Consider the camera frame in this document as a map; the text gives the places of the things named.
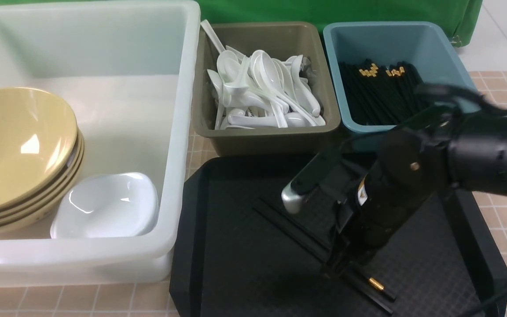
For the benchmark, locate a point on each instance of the bottom stacked tan bowl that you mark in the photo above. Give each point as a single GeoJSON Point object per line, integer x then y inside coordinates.
{"type": "Point", "coordinates": [44, 211]}

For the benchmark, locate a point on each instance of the tan noodle bowl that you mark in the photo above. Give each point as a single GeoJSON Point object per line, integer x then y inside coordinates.
{"type": "Point", "coordinates": [38, 131]}

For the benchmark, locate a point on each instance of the white spoon leaning on rim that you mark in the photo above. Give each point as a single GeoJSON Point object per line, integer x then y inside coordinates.
{"type": "Point", "coordinates": [212, 35]}

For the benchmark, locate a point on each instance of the black chopstick gold band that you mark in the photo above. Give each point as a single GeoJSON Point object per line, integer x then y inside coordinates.
{"type": "Point", "coordinates": [295, 224]}

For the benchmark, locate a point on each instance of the top white soup spoon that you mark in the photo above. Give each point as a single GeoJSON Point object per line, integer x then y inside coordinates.
{"type": "Point", "coordinates": [266, 76]}

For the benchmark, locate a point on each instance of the pile of white spoons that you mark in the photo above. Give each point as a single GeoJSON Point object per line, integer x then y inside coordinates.
{"type": "Point", "coordinates": [241, 104]}

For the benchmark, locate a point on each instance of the green cloth backdrop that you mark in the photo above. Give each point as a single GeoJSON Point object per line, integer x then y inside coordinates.
{"type": "Point", "coordinates": [457, 18]}

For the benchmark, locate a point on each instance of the large white plastic tub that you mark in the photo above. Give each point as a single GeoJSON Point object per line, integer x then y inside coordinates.
{"type": "Point", "coordinates": [127, 69]}

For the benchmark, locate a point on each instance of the black plastic serving tray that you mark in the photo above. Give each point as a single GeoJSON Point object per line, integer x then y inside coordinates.
{"type": "Point", "coordinates": [230, 261]}

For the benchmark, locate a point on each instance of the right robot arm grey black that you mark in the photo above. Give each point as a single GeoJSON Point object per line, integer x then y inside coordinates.
{"type": "Point", "coordinates": [461, 143]}

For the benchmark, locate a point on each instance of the olive plastic spoon bin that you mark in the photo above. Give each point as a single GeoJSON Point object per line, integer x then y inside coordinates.
{"type": "Point", "coordinates": [280, 40]}

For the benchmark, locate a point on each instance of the middle stacked tan bowl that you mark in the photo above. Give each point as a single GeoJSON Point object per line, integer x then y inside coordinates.
{"type": "Point", "coordinates": [11, 215]}

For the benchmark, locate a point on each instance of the blue plastic chopstick bin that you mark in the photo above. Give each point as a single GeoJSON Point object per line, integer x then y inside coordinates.
{"type": "Point", "coordinates": [422, 44]}

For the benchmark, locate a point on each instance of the white spoon red handle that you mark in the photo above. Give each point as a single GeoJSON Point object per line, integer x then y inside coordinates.
{"type": "Point", "coordinates": [302, 92]}

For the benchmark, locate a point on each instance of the white dish in tub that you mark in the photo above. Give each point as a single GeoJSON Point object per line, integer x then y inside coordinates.
{"type": "Point", "coordinates": [106, 206]}

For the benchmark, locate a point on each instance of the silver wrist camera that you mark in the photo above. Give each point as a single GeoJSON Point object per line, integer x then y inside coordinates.
{"type": "Point", "coordinates": [297, 191]}

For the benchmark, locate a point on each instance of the bundle of black chopsticks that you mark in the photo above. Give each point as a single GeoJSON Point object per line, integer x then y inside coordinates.
{"type": "Point", "coordinates": [381, 95]}

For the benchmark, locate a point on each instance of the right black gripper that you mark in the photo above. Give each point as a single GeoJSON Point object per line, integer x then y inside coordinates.
{"type": "Point", "coordinates": [410, 166]}

